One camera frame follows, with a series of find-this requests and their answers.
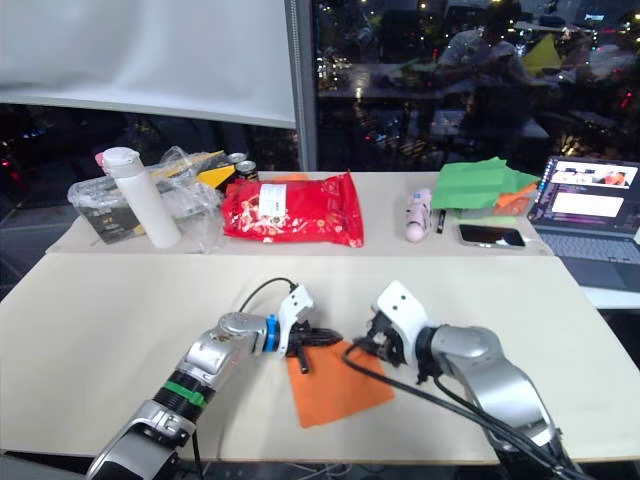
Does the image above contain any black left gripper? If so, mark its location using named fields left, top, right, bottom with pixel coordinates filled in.
left=286, top=322, right=346, bottom=376

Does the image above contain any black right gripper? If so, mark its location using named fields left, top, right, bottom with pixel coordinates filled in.
left=351, top=309, right=406, bottom=369

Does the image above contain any orange paper sheet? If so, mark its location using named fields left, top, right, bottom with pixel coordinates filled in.
left=285, top=339, right=397, bottom=430

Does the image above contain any green folded paper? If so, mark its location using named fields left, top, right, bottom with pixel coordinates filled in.
left=430, top=156, right=542, bottom=212

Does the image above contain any red snack bag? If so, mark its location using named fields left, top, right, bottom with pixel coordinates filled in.
left=220, top=170, right=366, bottom=250

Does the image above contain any pink handheld fan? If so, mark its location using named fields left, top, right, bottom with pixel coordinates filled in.
left=405, top=187, right=434, bottom=243

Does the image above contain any black smartphone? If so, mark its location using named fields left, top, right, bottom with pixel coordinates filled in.
left=457, top=222, right=528, bottom=249

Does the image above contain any clear crumpled plastic bag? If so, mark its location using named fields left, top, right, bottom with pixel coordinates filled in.
left=66, top=144, right=225, bottom=252

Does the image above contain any black and yellow box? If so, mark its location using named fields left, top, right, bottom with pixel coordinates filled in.
left=149, top=149, right=239, bottom=192

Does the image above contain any orange paper stack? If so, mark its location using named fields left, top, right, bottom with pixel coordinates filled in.
left=493, top=181, right=540, bottom=217

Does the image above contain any white bottle with pink lid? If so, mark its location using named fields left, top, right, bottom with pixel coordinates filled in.
left=95, top=145, right=182, bottom=249

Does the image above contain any black food container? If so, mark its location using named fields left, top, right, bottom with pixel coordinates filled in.
left=78, top=175, right=149, bottom=246

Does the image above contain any grey open laptop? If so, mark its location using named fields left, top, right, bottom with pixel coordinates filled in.
left=526, top=155, right=640, bottom=292

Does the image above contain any white roller blind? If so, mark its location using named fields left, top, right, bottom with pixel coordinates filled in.
left=0, top=0, right=297, bottom=129

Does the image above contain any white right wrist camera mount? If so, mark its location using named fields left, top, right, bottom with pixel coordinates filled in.
left=375, top=280, right=432, bottom=362

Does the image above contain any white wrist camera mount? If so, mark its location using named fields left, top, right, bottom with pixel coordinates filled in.
left=275, top=283, right=317, bottom=359
left=375, top=280, right=432, bottom=362

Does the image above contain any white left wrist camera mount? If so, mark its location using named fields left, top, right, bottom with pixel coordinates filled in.
left=275, top=283, right=317, bottom=359

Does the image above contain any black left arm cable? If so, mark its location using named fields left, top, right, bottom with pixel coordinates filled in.
left=237, top=277, right=297, bottom=314

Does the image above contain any grey window frame post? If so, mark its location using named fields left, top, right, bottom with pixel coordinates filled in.
left=285, top=0, right=321, bottom=172

